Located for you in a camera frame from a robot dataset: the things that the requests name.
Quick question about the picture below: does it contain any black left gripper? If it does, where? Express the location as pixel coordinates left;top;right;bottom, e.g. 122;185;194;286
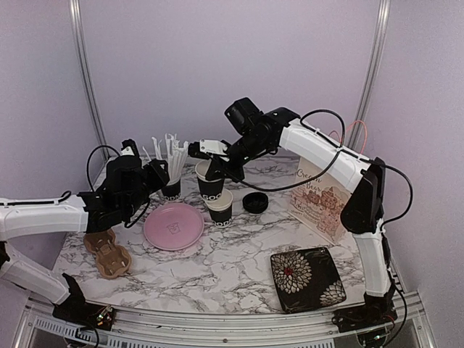
124;159;170;218

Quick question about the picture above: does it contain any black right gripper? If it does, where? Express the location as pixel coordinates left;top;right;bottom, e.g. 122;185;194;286
206;131;271;183

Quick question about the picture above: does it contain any black paper coffee cup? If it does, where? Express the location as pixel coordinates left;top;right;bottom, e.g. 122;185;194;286
195;160;225;202

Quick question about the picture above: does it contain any black plastic cup lid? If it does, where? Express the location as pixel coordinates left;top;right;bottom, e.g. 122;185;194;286
242;192;269;214

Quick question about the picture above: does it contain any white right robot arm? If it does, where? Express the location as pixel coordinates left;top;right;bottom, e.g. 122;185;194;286
199;104;392;325

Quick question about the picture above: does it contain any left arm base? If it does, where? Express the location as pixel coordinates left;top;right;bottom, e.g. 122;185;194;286
52;273;115;331

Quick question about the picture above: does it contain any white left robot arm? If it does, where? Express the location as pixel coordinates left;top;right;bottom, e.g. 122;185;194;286
1;155;170;323

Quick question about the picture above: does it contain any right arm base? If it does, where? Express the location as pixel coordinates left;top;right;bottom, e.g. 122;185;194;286
332;284;398;333

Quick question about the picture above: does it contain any black cup holding straws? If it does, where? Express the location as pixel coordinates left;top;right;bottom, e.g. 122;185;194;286
161;177;181;201

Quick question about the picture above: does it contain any white wrapped straws bundle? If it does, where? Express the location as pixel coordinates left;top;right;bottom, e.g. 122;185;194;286
152;133;189;185

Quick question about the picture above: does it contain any pink round plate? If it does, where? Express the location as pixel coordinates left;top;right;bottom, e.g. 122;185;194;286
144;203;204;252

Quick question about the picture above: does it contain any brown cardboard cup carrier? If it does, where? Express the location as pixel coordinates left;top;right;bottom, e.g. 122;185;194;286
83;228;132;280

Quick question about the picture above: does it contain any cream bear paper bag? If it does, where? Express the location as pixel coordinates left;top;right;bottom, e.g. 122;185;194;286
288;120;368;245

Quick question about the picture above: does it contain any black floral square plate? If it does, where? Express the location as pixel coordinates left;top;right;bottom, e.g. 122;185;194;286
270;247;347;314

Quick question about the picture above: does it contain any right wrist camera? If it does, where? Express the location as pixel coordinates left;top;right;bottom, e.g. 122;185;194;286
188;139;228;161

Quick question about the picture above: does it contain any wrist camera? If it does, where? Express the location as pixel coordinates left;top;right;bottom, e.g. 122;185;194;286
188;139;228;161
120;138;140;157

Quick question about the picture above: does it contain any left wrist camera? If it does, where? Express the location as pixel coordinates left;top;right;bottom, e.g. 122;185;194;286
120;138;140;157

